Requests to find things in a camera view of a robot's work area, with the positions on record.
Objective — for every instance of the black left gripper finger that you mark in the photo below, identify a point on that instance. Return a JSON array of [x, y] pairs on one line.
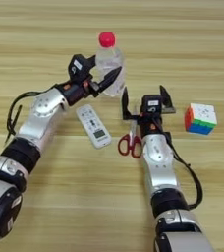
[[91, 61], [109, 79]]

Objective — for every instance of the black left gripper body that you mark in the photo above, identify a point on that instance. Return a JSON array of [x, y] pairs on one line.
[[76, 92]]

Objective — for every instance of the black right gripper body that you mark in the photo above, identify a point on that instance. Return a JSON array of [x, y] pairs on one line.
[[151, 126]]

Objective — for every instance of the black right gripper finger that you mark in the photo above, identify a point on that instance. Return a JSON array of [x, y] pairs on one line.
[[125, 105], [166, 100]]

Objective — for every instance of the clear bottle with red cap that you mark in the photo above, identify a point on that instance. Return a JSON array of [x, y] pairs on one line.
[[110, 62]]

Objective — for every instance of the white remote control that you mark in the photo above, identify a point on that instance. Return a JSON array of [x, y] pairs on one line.
[[94, 126]]

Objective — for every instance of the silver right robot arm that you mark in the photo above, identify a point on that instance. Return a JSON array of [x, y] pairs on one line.
[[161, 170]]

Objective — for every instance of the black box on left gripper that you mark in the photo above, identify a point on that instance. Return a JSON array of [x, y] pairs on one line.
[[79, 68]]

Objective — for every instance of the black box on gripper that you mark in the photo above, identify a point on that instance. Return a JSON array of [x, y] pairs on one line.
[[79, 68], [151, 104]]

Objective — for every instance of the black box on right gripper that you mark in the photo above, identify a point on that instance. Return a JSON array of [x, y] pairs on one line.
[[151, 104]]

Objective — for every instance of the colourful puzzle cube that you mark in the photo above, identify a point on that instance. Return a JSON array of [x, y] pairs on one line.
[[200, 119]]

